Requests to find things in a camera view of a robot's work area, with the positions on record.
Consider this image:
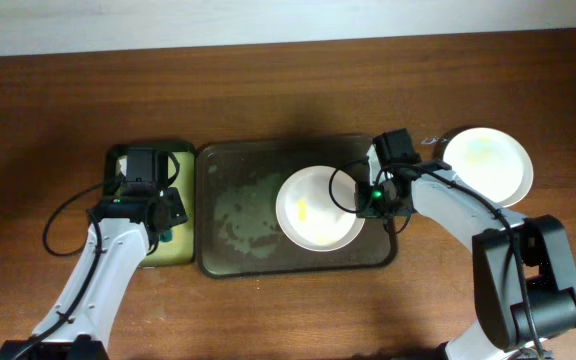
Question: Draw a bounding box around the large dark serving tray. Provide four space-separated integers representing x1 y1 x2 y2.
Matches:
194 134 398 279

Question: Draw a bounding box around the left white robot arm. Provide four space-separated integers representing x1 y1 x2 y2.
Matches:
0 187 188 359

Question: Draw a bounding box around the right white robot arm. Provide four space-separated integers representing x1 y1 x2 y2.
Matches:
356 143 576 359

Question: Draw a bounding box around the white plate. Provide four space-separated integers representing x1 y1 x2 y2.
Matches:
275 165 365 252
442 127 534 207

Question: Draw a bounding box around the yellow green sponge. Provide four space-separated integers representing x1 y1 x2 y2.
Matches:
159 229 173 243

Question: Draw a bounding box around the small tray with soapy water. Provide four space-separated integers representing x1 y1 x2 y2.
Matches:
97 140 195 268

